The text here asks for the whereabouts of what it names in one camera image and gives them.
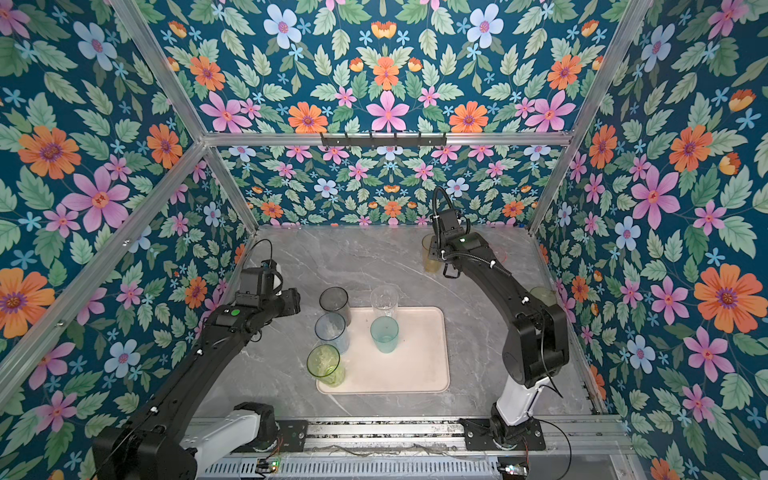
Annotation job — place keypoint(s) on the tall yellow tumbler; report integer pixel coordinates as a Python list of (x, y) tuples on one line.
[(429, 263)]

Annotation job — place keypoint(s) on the metal hook rail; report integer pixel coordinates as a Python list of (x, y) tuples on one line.
[(371, 140)]

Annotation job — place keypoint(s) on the teal dotted tumbler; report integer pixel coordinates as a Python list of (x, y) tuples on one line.
[(384, 332)]

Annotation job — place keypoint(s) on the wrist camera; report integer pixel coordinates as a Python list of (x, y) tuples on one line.
[(260, 281), (448, 221)]

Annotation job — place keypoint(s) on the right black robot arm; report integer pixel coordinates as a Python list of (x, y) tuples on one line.
[(536, 345)]

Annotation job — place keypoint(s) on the grey smoky tumbler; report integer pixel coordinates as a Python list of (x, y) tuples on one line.
[(335, 299)]

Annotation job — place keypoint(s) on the tall green faceted tumbler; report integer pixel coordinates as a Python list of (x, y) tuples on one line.
[(324, 364)]

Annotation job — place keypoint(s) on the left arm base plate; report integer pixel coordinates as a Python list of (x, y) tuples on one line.
[(288, 436)]

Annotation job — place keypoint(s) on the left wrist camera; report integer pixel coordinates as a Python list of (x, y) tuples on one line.
[(260, 281)]

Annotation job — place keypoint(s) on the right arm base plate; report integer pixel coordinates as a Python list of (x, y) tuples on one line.
[(494, 435)]

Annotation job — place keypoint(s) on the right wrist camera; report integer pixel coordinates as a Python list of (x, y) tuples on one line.
[(448, 221)]

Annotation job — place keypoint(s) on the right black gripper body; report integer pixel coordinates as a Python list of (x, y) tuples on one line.
[(437, 249)]

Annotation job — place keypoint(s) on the short green tumbler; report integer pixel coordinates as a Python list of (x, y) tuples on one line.
[(545, 295)]

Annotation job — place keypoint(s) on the white vented cable duct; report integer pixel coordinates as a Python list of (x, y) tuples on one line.
[(353, 468)]

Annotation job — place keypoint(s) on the clear glass tumbler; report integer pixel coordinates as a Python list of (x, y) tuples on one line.
[(385, 300)]

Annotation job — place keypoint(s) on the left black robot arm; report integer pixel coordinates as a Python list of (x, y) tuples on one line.
[(154, 443)]

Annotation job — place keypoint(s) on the beige plastic tray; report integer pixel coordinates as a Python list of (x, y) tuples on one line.
[(418, 364)]

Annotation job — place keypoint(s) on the aluminium front rail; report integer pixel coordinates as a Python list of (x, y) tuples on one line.
[(565, 436)]

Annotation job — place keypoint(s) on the light blue tumbler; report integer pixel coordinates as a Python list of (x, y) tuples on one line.
[(331, 328)]

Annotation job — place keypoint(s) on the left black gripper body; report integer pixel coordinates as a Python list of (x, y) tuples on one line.
[(287, 302)]

